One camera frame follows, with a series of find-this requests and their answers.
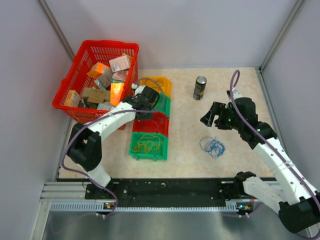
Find yellow box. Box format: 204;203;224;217
63;90;81;108

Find green plastic bin upper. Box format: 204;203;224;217
152;93;171;117

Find green plastic bin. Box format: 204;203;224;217
128;132;169;162
152;93;171;117

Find brown cardboard box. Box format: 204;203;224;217
81;87;111;104

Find red plastic bin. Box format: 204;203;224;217
132;112;170;137

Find bright orange box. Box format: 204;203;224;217
110;82;124;106

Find dark drink can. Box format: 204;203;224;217
193;76;207;100

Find green plastic bin lower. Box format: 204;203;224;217
128;132;169;162

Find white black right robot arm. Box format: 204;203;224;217
200;97;320;234

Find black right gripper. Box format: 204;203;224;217
200;101;244;131

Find yellow wires in bin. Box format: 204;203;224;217
132;133;163;154

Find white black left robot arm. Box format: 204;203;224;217
66;85;160;199

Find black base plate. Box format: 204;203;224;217
84;177;253;208

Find pink white box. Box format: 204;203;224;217
109;55;131;73

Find grey slotted cable duct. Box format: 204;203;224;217
49;201;253;213

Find yellow plastic bin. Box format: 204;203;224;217
139;76;172;98

